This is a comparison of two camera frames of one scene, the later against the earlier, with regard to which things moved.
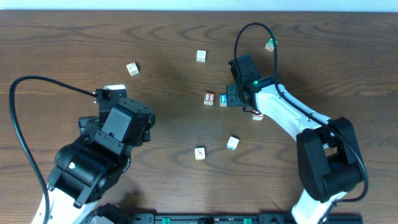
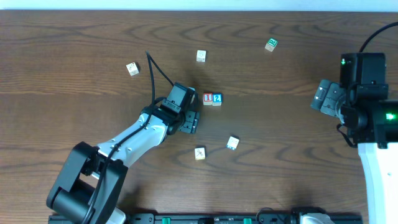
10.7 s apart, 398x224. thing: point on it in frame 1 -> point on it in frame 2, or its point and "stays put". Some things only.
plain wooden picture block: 201,55 stays put
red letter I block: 209,99 stays put
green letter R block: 270,45 stays put
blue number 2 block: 223,100 -> 217,99
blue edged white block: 232,143 stays put
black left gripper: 84,121 -> 191,121
